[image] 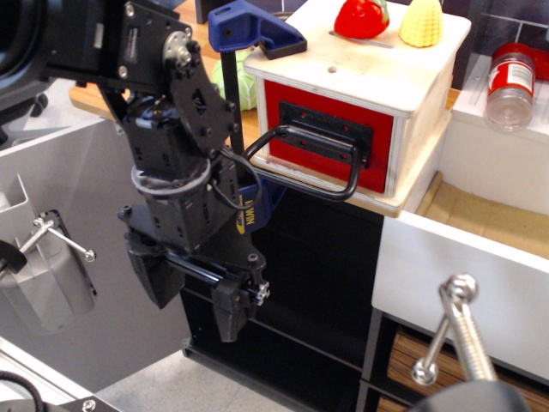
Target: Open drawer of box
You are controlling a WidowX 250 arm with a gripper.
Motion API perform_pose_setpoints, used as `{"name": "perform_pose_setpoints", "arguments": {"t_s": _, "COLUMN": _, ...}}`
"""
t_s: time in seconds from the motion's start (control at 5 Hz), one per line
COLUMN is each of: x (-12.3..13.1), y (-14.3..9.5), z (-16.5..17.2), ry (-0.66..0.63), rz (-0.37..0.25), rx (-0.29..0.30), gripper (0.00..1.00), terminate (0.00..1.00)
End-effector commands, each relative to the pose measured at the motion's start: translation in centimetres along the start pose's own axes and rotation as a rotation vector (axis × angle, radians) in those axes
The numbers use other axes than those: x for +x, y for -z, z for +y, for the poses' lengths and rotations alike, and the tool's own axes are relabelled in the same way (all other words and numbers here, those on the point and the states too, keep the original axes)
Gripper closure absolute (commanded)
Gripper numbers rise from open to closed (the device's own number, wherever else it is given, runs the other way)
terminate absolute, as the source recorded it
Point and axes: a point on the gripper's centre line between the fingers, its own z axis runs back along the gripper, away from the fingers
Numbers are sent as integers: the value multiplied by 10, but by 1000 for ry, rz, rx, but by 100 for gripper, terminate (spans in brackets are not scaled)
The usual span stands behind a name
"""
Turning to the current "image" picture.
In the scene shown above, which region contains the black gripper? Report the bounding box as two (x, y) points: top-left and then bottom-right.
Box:
(118, 159), (269, 342)

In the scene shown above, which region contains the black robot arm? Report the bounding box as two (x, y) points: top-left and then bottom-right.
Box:
(1, 1), (268, 342)

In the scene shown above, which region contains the red drawer front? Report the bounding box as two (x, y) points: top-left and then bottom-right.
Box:
(264, 81), (394, 193)

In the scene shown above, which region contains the white wooden box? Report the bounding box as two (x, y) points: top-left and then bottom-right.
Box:
(244, 1), (471, 217)

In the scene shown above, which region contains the black shelf unit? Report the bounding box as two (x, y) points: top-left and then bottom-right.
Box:
(178, 188), (549, 412)

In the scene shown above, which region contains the silver clamp screw left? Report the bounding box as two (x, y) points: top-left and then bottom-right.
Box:
(1, 218), (97, 279)

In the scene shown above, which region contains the silver clamp screw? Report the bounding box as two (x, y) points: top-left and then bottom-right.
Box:
(411, 273), (498, 386)
(1, 218), (97, 279)

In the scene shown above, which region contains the silver clamp screw right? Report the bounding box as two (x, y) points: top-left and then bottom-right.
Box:
(411, 273), (498, 386)

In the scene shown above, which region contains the blue bar clamp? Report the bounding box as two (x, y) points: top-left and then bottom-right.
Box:
(208, 1), (307, 234)

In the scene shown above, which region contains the white bin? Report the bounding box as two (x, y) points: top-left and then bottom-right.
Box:
(372, 57), (548, 381)

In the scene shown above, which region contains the red toy strawberry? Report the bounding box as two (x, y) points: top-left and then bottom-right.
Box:
(334, 0), (390, 39)

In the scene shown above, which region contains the yellow toy corn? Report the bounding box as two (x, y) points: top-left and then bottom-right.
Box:
(399, 0), (443, 48)

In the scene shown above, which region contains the clear red-label spice jar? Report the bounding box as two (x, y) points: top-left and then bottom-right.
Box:
(485, 42), (548, 131)

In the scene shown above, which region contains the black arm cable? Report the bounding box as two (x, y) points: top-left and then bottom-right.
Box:
(209, 145), (263, 211)

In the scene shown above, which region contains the grey metal bracket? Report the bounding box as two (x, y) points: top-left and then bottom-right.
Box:
(1, 175), (96, 335)

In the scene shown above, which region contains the black metal drawer handle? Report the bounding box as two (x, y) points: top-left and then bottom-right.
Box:
(243, 101), (374, 202)

